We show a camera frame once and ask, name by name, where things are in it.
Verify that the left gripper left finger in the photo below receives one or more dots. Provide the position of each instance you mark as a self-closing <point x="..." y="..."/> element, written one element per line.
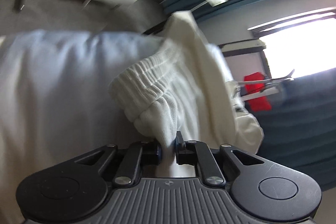
<point x="138" y="155"/>

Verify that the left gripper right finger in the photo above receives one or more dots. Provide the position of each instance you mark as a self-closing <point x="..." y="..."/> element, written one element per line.
<point x="199" y="155"/>

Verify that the white track pants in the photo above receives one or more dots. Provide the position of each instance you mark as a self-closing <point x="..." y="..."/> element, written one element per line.
<point x="185" y="87"/>

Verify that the red bag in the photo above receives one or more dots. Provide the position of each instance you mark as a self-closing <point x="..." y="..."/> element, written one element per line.
<point x="261" y="103"/>

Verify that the pink pastel duvet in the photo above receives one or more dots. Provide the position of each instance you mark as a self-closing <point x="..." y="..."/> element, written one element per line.
<point x="56" y="101"/>

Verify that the garment steamer stand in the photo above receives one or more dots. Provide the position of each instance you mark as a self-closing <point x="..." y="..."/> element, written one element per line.
<point x="269" y="89"/>

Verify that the black framed panel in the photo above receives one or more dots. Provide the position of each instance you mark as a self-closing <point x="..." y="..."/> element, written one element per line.
<point x="245" y="57"/>

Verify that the teal curtain right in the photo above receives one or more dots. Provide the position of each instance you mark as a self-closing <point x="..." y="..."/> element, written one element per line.
<point x="299" y="130"/>

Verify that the window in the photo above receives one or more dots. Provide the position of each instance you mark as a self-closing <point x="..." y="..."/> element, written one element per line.
<point x="303" y="44"/>

